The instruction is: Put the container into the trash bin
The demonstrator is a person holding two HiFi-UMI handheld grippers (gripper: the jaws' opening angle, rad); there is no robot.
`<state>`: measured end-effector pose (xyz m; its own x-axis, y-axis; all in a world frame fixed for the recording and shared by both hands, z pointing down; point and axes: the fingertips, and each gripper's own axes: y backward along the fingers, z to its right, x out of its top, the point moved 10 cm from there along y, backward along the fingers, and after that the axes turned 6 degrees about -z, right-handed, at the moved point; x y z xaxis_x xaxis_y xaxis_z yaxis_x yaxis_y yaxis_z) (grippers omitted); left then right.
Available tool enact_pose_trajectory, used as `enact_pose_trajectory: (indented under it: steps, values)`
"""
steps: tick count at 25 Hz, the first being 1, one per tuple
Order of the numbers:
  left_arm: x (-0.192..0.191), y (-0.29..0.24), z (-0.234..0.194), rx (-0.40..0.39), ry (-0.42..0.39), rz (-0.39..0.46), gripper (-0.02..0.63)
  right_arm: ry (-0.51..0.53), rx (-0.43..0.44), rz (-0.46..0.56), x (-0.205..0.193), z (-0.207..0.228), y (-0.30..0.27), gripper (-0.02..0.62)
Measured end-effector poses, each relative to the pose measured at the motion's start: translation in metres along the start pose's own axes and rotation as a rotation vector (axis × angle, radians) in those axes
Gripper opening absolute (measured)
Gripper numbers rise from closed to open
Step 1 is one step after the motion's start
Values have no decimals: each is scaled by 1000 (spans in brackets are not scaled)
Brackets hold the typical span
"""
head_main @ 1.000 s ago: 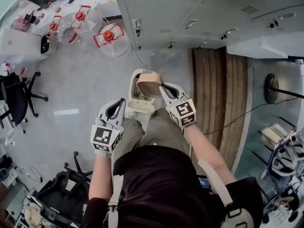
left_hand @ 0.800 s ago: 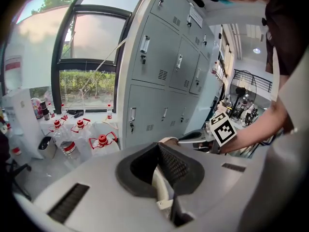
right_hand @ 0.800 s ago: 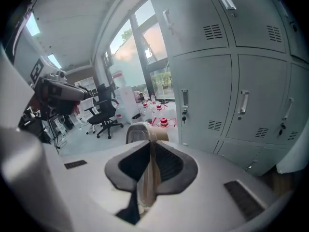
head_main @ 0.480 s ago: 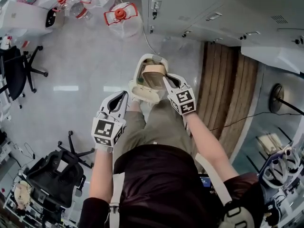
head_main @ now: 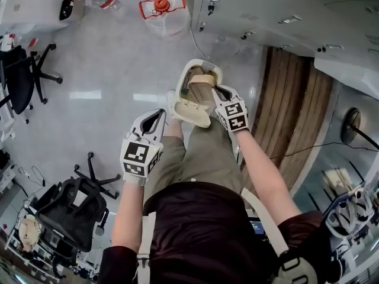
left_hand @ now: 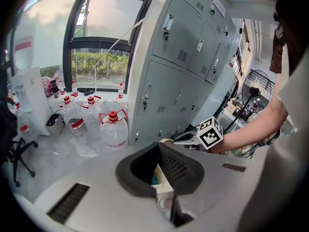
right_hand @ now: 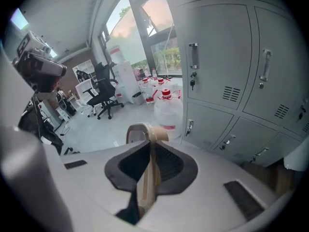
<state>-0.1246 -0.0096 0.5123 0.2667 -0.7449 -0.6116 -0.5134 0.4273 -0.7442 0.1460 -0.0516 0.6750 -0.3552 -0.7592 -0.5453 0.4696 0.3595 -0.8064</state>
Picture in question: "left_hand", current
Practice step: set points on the black window frame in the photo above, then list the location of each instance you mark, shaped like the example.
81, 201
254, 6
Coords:
68, 40

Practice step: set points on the small white bin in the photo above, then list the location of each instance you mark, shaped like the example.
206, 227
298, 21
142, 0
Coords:
56, 127

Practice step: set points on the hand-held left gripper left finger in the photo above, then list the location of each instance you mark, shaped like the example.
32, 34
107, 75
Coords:
125, 173

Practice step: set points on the green hedge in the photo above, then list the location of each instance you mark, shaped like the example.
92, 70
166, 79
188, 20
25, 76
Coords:
101, 63

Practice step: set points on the small clear plastic bottle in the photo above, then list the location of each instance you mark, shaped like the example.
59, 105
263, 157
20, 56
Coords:
61, 88
23, 120
120, 91
74, 88

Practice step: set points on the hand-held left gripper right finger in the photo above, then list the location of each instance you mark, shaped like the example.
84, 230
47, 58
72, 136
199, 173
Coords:
183, 173

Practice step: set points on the white container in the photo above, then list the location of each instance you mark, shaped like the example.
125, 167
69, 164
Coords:
163, 180

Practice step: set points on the pink patterned round toy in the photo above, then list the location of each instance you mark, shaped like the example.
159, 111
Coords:
46, 87

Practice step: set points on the gray metal locker cabinet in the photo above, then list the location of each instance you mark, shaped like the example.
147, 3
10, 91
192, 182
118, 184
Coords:
173, 76

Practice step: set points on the metal shelf rack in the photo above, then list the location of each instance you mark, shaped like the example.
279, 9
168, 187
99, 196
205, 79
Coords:
241, 54

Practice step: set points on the large clear water jug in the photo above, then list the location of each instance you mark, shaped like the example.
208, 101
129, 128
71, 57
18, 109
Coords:
72, 120
113, 134
91, 120

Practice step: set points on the white paper notice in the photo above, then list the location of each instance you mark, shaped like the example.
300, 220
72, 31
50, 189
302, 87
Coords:
219, 5

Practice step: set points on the person's right forearm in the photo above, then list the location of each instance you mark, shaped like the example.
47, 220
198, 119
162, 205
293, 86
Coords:
251, 129

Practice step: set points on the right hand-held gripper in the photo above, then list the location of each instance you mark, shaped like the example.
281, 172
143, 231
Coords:
210, 133

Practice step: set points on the black office chair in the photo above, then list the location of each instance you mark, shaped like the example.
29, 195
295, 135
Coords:
17, 153

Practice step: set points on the black thermos flask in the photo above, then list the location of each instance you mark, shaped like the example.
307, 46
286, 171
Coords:
55, 89

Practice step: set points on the white computer monitor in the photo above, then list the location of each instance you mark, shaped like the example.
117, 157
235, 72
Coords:
36, 100

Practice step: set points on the black standing fan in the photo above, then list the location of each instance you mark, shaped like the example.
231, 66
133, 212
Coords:
253, 88

